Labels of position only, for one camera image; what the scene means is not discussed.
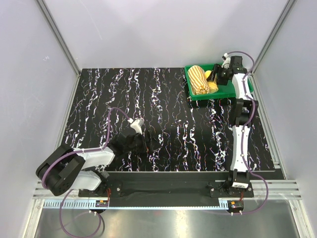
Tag purple cable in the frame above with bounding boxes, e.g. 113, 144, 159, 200
205, 51, 270, 215
41, 108, 132, 236

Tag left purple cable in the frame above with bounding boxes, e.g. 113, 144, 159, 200
41, 108, 132, 236

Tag connector box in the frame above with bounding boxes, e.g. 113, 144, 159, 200
95, 200, 109, 209
227, 200, 244, 215

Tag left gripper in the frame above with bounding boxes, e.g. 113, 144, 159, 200
124, 130, 161, 153

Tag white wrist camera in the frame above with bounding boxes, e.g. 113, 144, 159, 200
221, 53, 231, 69
128, 118, 144, 134

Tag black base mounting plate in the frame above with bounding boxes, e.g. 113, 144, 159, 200
79, 171, 255, 208

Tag left connector box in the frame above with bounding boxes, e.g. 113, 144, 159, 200
95, 200, 109, 209

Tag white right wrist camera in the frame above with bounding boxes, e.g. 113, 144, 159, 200
221, 53, 231, 69

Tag orange striped towel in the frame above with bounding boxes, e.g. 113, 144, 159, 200
187, 65, 210, 95

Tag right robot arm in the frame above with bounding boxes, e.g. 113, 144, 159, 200
212, 53, 258, 197

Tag right connector box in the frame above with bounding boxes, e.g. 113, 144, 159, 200
227, 200, 244, 215

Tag aluminium frame rail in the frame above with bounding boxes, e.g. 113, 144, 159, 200
33, 180, 301, 210

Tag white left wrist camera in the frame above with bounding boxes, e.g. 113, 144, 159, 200
128, 118, 144, 134

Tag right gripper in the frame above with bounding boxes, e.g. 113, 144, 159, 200
206, 64, 229, 86

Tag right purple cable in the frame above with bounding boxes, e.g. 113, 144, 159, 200
205, 51, 270, 215

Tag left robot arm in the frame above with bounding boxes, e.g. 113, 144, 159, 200
35, 129, 160, 196

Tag yellow chick towel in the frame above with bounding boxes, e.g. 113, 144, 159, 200
205, 70, 218, 94

